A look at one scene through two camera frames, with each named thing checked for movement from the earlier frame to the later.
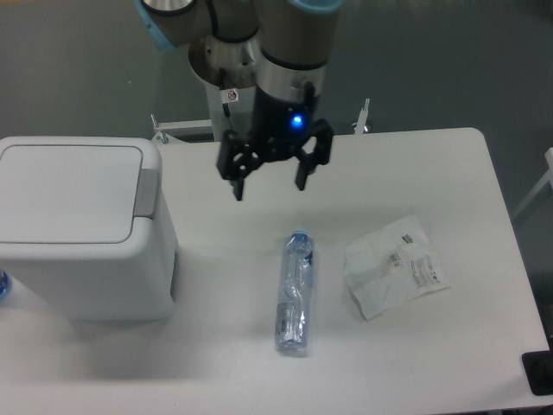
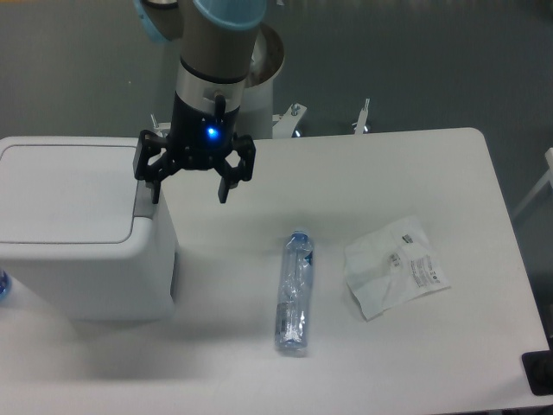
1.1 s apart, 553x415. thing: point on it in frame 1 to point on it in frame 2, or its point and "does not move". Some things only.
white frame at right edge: x=548 y=179 does not move
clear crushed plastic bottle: x=293 y=314 does not move
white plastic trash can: x=85 y=233 does not move
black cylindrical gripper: x=278 y=125 to x=198 y=140
